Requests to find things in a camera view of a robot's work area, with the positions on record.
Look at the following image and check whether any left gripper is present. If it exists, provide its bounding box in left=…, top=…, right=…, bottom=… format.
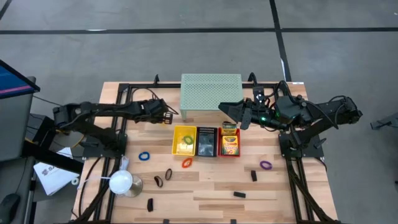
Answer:
left=141, top=98, right=174, bottom=125

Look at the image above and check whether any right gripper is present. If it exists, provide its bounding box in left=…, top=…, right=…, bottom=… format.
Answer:
left=218, top=98, right=279, bottom=131

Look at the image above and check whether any Crayola crayon box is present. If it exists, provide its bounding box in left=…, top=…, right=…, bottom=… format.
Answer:
left=221, top=134, right=240, bottom=156
left=221, top=122, right=238, bottom=136

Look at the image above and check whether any red plastic basket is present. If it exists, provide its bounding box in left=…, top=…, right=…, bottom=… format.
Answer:
left=217, top=126, right=241, bottom=158

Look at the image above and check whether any black plastic basket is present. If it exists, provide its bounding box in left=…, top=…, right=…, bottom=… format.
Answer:
left=195, top=126, right=219, bottom=157

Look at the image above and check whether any dark grey desk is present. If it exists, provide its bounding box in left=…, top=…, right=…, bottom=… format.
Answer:
left=0, top=155, right=37, bottom=224

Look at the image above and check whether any yellow plastic basket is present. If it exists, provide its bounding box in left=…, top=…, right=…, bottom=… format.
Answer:
left=172, top=124, right=198, bottom=156

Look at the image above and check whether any green perforated metal shelf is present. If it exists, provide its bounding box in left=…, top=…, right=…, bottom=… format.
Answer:
left=180, top=73, right=245, bottom=121

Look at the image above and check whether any white globe lamp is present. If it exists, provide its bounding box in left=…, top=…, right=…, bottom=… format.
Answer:
left=108, top=169, right=144, bottom=198

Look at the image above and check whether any small white paper sheet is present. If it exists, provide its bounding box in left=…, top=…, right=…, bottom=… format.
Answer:
left=55, top=146, right=74, bottom=159

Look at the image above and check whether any black stand leg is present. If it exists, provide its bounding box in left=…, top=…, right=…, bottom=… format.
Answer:
left=21, top=141, right=85, bottom=175

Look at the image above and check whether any white paper booklet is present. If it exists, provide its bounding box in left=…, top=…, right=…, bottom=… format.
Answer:
left=33, top=161, right=80, bottom=197

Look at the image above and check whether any dark chair base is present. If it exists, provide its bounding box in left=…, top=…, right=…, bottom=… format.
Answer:
left=369, top=111, right=398, bottom=139

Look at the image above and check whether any grey cabinet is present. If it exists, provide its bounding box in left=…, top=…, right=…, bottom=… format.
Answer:
left=0, top=76, right=37, bottom=162

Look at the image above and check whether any dark computer monitor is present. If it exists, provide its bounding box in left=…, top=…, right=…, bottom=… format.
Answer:
left=0, top=58, right=41, bottom=100

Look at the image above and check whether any black computer mouse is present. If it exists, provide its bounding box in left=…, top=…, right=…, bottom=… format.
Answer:
left=0, top=192, right=21, bottom=224

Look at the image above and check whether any black aluminium extrusion frame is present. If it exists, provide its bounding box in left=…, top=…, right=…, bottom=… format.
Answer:
left=70, top=81, right=341, bottom=224

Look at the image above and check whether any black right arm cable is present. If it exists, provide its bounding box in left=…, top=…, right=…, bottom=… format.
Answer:
left=267, top=80, right=301, bottom=102

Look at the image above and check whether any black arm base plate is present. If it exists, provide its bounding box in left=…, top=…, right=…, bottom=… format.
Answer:
left=81, top=133, right=128, bottom=159
left=278, top=133, right=325, bottom=158

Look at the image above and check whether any yellow cable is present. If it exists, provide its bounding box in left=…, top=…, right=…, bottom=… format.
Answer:
left=55, top=124, right=86, bottom=150

